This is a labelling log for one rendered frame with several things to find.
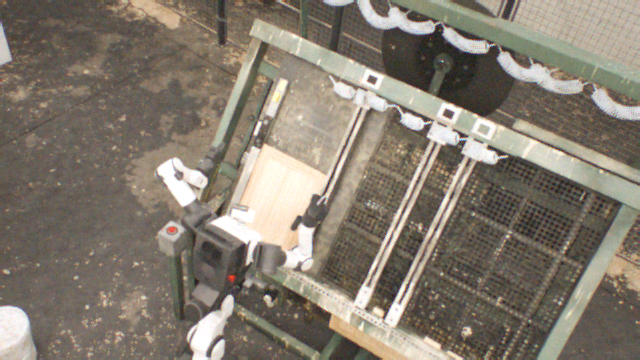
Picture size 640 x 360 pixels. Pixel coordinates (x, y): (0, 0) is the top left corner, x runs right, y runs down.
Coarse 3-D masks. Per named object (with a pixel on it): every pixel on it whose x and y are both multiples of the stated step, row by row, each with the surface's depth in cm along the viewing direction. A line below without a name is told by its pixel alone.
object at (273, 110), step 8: (280, 80) 342; (280, 96) 343; (272, 104) 345; (280, 104) 346; (272, 112) 345; (272, 120) 346; (256, 152) 351; (248, 160) 353; (256, 160) 352; (248, 168) 353; (248, 176) 353; (240, 184) 356; (240, 192) 356; (232, 200) 358; (240, 200) 358
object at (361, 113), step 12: (372, 72) 316; (372, 84) 317; (360, 96) 307; (372, 96) 317; (360, 108) 325; (360, 120) 324; (348, 132) 327; (348, 144) 327; (336, 156) 330; (348, 156) 332; (336, 168) 334; (336, 180) 333; (324, 192) 336; (312, 240) 345
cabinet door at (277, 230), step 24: (264, 144) 351; (264, 168) 352; (288, 168) 347; (312, 168) 342; (264, 192) 353; (288, 192) 348; (312, 192) 342; (264, 216) 354; (288, 216) 349; (264, 240) 355; (288, 240) 350
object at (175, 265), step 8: (168, 256) 368; (176, 264) 370; (176, 272) 376; (176, 280) 382; (176, 288) 388; (176, 296) 395; (184, 296) 402; (176, 304) 403; (184, 304) 408; (176, 312) 411
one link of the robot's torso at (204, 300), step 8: (200, 288) 309; (208, 288) 309; (224, 288) 312; (192, 296) 309; (200, 296) 308; (208, 296) 307; (216, 296) 307; (192, 304) 303; (200, 304) 304; (208, 304) 306; (216, 304) 310; (184, 312) 307; (192, 312) 305; (200, 312) 302; (208, 312) 307; (192, 320) 306; (200, 320) 304
